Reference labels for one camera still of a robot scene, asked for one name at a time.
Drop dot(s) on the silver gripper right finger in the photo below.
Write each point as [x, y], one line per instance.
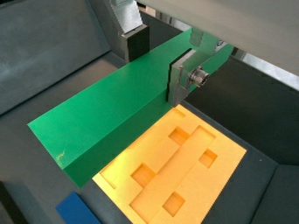
[190, 69]

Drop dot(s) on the yellow slotted board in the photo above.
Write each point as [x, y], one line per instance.
[166, 177]

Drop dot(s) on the green rectangular block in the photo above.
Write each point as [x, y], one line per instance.
[88, 129]

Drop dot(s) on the blue rectangular block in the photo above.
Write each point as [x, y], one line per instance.
[74, 212]

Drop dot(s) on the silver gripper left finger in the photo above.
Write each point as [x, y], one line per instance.
[132, 31]

